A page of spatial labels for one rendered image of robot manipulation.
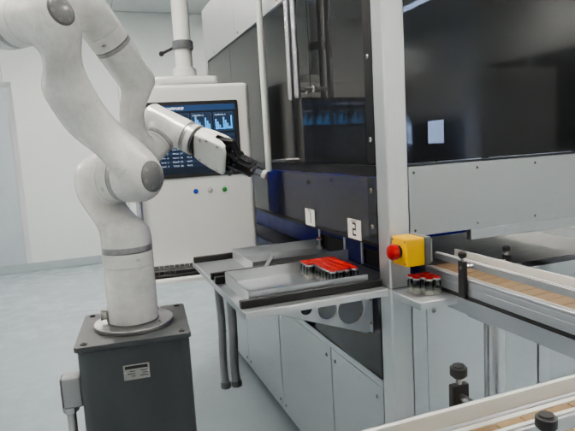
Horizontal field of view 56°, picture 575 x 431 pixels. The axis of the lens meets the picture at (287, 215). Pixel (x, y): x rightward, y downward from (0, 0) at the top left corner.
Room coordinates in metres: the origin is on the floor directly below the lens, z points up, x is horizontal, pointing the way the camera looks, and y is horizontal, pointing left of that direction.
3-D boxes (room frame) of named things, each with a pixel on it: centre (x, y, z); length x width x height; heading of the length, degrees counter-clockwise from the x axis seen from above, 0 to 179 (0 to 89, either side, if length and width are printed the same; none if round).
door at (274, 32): (2.07, -0.03, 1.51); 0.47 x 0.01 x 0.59; 20
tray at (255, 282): (1.50, -0.01, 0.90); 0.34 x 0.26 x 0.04; 110
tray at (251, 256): (1.86, 0.00, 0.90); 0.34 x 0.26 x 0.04; 110
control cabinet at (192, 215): (2.32, 0.40, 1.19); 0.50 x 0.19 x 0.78; 103
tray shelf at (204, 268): (1.67, 0.01, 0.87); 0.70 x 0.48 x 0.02; 20
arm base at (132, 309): (1.29, 0.40, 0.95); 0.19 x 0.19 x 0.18
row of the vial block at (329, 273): (1.53, -0.09, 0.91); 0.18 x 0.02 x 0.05; 20
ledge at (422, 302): (1.34, -0.35, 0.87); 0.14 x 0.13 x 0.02; 110
